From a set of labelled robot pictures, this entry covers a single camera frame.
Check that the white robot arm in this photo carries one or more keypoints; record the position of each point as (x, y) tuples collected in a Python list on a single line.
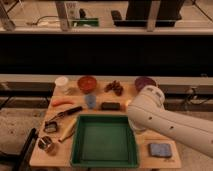
[(147, 110)]

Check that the red bowl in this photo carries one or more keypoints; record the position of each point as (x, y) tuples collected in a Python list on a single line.
[(87, 84)]

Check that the purple bowl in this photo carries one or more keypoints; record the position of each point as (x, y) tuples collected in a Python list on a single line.
[(142, 81)]

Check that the brown grape bunch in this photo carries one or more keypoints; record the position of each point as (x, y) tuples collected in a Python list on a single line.
[(115, 86)]

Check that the blue plastic cup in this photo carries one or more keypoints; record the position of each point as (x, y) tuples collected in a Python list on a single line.
[(90, 100)]

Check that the black rectangular block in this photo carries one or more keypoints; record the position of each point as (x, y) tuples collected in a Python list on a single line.
[(110, 106)]

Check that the orange round fruit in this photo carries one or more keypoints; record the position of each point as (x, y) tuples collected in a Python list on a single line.
[(127, 104)]

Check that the white cup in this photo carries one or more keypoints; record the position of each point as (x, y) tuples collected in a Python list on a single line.
[(62, 82)]

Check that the green plastic tray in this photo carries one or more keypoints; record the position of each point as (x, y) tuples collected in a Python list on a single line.
[(104, 141)]

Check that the small metal tin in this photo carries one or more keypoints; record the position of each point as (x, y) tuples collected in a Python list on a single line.
[(51, 127)]

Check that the blue sponge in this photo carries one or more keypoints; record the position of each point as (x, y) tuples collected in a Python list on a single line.
[(162, 150)]

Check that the round metal cup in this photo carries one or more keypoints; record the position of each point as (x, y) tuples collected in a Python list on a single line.
[(46, 144)]

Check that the black bar at table edge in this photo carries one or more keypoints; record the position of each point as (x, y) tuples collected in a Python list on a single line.
[(19, 159)]

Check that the black handled knife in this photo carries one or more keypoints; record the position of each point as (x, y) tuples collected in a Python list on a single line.
[(67, 112)]

